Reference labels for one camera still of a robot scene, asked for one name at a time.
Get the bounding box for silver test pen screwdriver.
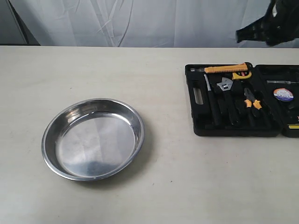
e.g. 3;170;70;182
266;80;299;84

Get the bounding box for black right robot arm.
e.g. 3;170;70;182
235;0;299;47

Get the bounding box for black electrical tape roll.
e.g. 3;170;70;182
273;88;294;102

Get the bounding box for silver black adjustable wrench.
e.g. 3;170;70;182
217;77;240;126

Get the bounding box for round stainless steel tray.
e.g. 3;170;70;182
41;98;145;182

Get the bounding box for black plastic tool case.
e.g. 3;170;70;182
185;62;299;138

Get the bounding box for yellow utility knife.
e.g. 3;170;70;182
190;63;252;74

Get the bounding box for yellow black pliers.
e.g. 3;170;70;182
244;87;271;129

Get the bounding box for white backdrop curtain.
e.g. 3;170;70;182
7;0;299;49

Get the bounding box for black handled hammer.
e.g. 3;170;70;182
204;74;221;126

